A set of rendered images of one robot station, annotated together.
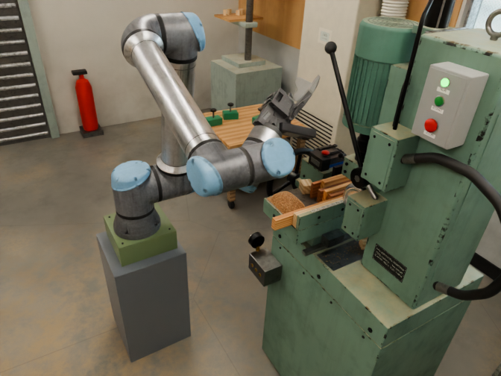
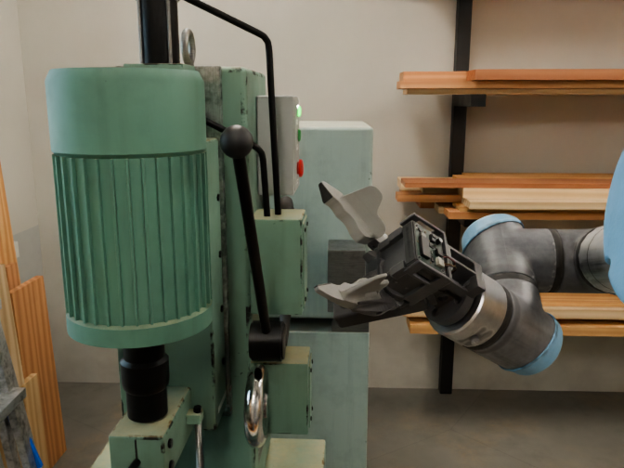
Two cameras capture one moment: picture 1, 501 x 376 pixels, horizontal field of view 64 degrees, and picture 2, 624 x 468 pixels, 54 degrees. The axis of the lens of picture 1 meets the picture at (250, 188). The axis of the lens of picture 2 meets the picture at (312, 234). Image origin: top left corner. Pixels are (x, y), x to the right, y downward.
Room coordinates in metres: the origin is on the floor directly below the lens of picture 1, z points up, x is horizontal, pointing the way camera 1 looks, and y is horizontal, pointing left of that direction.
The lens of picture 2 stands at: (1.66, 0.22, 1.47)
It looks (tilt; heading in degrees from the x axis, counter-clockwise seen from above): 12 degrees down; 215
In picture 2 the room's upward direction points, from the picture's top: straight up
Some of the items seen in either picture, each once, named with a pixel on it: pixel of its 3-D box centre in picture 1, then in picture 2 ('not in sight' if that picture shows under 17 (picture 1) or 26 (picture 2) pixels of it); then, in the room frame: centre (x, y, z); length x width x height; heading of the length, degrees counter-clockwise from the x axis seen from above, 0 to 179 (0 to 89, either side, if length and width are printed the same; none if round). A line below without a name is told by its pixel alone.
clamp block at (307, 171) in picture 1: (324, 171); not in sight; (1.36, -0.29, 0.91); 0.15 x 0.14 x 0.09; 122
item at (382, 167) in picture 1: (388, 157); (279, 260); (0.92, -0.35, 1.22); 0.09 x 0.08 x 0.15; 32
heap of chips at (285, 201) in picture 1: (288, 201); not in sight; (1.14, -0.13, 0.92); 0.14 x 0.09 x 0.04; 32
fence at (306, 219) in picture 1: (367, 199); not in sight; (1.16, -0.41, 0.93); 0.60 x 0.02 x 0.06; 122
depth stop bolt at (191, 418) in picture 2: not in sight; (195, 437); (1.11, -0.36, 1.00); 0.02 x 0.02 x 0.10; 32
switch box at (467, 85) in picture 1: (446, 105); (279, 144); (0.84, -0.42, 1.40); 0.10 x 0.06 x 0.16; 32
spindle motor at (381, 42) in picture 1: (380, 77); (135, 203); (1.18, -0.37, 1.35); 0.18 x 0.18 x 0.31
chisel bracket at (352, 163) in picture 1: (363, 174); (156, 437); (1.17, -0.38, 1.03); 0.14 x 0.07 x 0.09; 32
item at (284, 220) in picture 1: (338, 202); not in sight; (1.14, -0.31, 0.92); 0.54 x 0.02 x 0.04; 122
